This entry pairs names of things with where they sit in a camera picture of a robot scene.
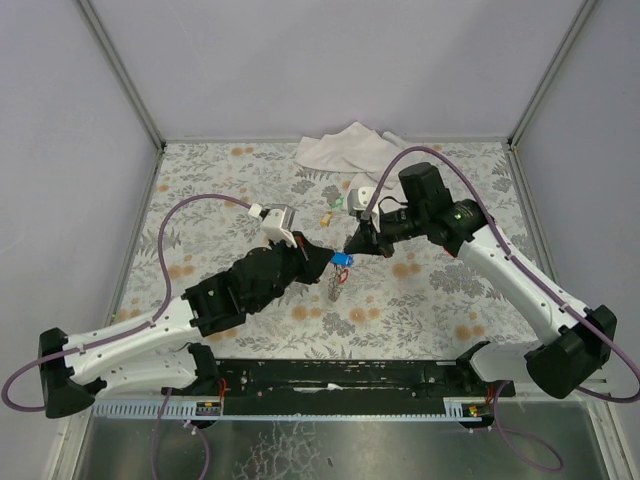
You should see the purple right floor cable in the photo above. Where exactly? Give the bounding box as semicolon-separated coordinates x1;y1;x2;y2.
492;382;565;474

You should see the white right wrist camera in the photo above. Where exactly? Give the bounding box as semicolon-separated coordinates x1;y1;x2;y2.
346;187;379;222

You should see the white slotted cable duct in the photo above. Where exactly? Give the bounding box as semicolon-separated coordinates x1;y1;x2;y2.
91;395;488;425

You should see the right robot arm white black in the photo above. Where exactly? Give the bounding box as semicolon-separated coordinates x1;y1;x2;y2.
344;163;617;399

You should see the purple floor cable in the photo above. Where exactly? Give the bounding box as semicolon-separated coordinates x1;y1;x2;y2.
149;389;211;480
492;382;565;474

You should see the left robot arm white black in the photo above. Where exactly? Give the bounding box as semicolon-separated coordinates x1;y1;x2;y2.
38;232;335;419

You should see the blue tagged key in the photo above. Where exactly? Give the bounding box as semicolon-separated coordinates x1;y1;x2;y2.
331;252;354;268

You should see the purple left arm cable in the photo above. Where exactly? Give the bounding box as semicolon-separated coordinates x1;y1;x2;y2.
1;194;256;412

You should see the white disc with keyrings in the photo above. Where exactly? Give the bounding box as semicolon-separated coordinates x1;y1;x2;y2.
328;265;346;302

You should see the green tagged key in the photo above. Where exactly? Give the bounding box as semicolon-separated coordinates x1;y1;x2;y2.
330;197;344;209

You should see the white crumpled cloth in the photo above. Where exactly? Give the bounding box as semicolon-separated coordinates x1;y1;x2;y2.
295;122;411;183

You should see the grey left corner post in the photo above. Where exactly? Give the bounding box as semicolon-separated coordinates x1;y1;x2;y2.
73;0;166;151

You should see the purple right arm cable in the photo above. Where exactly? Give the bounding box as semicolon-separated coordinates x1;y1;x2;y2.
364;146;640;402

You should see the grey aluminium corner post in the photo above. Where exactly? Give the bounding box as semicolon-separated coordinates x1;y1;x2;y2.
506;0;600;151

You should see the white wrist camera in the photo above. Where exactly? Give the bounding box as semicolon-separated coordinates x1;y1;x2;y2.
248;203;297;248
346;187;379;222

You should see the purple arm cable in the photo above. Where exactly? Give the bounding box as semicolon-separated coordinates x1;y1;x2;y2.
364;146;640;402
1;194;256;412

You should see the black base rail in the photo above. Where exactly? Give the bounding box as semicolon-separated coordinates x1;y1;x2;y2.
172;359;501;405

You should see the purple left floor cable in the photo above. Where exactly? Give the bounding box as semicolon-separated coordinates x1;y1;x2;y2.
149;389;211;480

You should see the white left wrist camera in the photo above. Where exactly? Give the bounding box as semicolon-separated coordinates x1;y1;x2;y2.
248;203;297;248

